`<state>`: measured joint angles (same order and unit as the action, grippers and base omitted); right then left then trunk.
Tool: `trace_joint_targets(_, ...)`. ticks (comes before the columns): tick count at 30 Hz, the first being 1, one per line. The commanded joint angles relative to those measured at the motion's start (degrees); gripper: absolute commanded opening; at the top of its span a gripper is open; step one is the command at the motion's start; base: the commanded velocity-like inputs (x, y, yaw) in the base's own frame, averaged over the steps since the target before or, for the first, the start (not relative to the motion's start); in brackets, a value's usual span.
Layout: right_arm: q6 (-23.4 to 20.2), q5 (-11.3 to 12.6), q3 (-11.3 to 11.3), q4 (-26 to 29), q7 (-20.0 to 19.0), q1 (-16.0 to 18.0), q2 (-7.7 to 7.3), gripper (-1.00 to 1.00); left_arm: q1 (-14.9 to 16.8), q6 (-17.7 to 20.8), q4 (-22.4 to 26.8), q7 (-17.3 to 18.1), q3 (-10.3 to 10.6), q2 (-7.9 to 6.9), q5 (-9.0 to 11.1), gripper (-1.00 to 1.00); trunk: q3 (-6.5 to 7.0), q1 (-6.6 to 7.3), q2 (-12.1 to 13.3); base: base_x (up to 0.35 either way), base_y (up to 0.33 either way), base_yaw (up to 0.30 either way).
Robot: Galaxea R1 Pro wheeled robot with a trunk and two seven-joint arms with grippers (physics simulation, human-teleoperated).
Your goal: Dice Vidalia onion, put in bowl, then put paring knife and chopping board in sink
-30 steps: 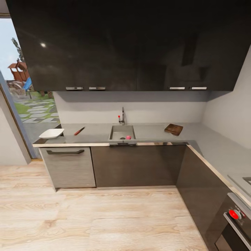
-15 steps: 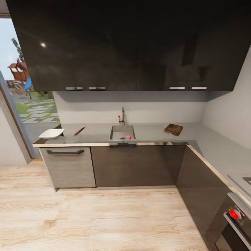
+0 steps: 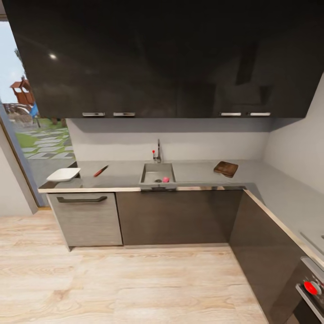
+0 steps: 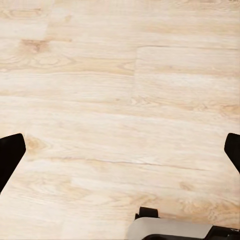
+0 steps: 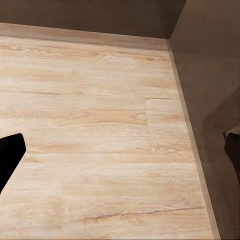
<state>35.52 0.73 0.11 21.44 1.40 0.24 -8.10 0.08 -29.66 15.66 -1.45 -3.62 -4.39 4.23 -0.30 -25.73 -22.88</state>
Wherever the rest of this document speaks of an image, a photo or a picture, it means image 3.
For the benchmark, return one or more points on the dishwasher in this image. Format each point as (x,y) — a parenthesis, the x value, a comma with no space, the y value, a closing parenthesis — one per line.
(87,218)

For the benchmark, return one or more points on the oven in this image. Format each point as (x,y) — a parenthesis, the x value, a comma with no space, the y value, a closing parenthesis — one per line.
(301,301)

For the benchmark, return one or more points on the bowl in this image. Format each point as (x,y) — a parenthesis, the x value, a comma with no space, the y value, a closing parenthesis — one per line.
(64,175)

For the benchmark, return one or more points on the fixed window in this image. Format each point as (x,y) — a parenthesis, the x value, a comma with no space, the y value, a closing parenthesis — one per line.
(40,146)

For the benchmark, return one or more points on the cutting board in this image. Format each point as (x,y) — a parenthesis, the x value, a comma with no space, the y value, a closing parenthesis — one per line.
(226,168)

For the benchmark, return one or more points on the burner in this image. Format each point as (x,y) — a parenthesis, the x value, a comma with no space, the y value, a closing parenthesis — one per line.
(316,237)

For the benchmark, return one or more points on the cabinet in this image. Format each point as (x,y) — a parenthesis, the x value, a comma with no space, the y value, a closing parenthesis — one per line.
(99,58)
(249,58)

